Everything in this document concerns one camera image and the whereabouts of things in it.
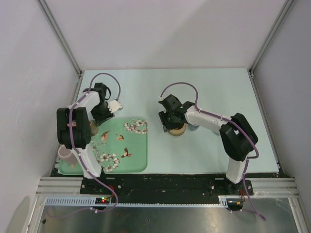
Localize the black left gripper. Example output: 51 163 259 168
90 101 115 127

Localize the brown small cup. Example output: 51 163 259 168
89 120 99 136

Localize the light blue coffee mug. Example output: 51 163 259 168
189 124 200 131

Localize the pink cup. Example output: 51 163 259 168
57 145 78 167

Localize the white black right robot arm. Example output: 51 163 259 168
158 95 258 195

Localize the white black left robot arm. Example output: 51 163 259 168
56 83 114 194

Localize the green floral tray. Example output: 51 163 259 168
58 117 148 175

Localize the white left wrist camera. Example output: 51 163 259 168
108 100 123 113

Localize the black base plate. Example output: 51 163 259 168
80 174 254 204

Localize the aluminium frame rail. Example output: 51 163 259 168
36 177 83 196

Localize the grey slotted cable duct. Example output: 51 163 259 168
45 196 243 208

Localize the left aluminium corner post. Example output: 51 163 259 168
36 0 83 76

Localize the aluminium corner post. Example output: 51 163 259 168
36 0 83 76
249 0 296 78

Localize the right aluminium corner post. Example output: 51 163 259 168
249 0 296 78

